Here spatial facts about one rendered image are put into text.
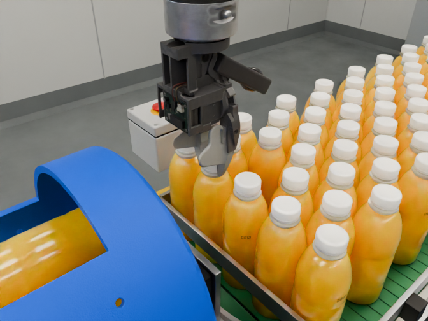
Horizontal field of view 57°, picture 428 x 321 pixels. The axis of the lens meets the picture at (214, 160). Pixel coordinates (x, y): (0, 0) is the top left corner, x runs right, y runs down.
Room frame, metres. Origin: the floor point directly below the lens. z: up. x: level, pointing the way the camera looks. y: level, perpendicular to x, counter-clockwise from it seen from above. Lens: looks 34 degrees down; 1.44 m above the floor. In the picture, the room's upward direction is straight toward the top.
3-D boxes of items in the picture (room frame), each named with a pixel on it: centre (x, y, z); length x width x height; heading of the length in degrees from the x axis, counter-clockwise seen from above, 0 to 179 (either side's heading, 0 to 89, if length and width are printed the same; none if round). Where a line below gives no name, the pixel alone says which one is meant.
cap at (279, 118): (0.66, -0.12, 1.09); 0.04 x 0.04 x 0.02
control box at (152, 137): (0.72, 0.06, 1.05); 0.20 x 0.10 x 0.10; 130
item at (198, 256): (0.36, 0.03, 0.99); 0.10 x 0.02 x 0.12; 40
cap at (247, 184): (0.45, -0.05, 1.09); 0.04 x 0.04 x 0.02
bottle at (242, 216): (0.45, -0.05, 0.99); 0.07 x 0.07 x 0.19
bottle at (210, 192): (0.51, 0.00, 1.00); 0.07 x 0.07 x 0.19
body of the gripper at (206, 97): (0.49, 0.02, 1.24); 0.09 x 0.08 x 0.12; 130
